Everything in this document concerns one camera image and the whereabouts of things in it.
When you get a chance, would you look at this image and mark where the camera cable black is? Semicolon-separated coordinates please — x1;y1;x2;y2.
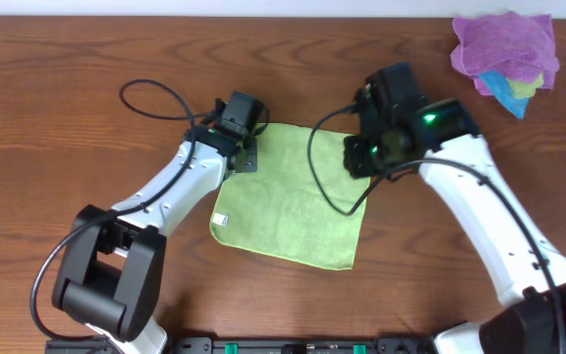
28;79;270;342
316;101;566;353

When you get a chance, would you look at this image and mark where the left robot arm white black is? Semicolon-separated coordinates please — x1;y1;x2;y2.
45;92;269;353

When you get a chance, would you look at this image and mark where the left camera cable black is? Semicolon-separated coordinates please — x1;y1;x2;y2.
28;79;270;342

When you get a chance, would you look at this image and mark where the purple cloth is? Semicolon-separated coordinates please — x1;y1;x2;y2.
450;12;560;96

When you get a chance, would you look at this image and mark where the blue cloth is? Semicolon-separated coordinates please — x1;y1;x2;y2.
478;71;531;120

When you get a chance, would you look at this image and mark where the green microfiber cloth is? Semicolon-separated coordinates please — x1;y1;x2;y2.
209;123;369;270

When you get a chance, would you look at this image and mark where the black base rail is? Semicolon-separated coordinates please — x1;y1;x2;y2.
44;336;437;354

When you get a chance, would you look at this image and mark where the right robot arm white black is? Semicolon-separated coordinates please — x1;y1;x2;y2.
345;87;566;353

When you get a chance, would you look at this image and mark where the right camera cable black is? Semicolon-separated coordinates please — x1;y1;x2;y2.
316;101;566;353

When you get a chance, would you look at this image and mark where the yellow-green small cloth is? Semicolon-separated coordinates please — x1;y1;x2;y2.
507;74;544;99

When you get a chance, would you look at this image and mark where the green clamp on rail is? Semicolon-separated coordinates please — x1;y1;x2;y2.
225;343;239;354
353;344;367;354

